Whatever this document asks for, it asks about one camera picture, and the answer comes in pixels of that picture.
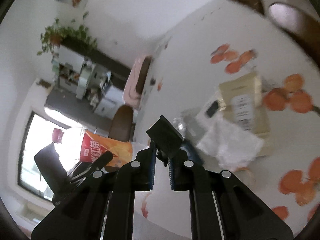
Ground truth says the orange snack bag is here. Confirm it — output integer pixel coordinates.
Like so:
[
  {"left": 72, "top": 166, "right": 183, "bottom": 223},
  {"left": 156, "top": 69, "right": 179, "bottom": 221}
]
[{"left": 80, "top": 130, "right": 133, "bottom": 168}]

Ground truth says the red label plastic bottle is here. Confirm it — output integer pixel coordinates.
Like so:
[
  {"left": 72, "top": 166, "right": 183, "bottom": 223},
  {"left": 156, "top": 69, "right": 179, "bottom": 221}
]
[{"left": 52, "top": 127, "right": 104, "bottom": 170}]

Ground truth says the small black box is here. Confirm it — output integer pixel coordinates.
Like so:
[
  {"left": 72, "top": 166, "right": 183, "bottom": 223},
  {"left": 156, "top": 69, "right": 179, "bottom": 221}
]
[{"left": 146, "top": 115, "right": 183, "bottom": 158}]

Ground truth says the gold foil pouch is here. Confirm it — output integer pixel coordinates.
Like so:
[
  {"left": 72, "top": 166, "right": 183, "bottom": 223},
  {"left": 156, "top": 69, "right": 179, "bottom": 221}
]
[{"left": 217, "top": 72, "right": 270, "bottom": 136}]

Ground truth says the bright window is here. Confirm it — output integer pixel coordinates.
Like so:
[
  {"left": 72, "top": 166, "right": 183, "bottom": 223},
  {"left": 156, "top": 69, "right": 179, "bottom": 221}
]
[{"left": 17, "top": 111, "right": 81, "bottom": 201}]

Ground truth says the crumpled white tissue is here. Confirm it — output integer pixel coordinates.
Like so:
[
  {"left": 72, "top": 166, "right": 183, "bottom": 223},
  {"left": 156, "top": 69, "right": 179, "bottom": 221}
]
[{"left": 196, "top": 115, "right": 264, "bottom": 171}]

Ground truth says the pink cushion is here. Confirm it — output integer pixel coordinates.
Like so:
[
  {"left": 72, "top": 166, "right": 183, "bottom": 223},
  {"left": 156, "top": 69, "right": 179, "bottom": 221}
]
[{"left": 123, "top": 55, "right": 152, "bottom": 110}]

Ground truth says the grey cluttered shelf cabinet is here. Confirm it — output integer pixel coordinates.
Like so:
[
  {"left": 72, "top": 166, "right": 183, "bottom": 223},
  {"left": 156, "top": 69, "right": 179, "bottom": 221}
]
[{"left": 52, "top": 43, "right": 130, "bottom": 119}]

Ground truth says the green potted plant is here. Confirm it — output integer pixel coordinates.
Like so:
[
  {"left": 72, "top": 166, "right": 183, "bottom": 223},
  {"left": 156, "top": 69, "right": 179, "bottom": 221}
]
[{"left": 36, "top": 11, "right": 98, "bottom": 56}]

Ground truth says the floral white tablecloth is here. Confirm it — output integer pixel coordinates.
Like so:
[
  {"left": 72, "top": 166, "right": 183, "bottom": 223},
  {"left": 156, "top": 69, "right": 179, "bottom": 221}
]
[{"left": 133, "top": 0, "right": 319, "bottom": 235}]

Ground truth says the brown wooden chair near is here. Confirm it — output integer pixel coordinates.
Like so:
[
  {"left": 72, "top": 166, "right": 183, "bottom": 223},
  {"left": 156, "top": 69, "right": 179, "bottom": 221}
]
[{"left": 268, "top": 2, "right": 320, "bottom": 65}]

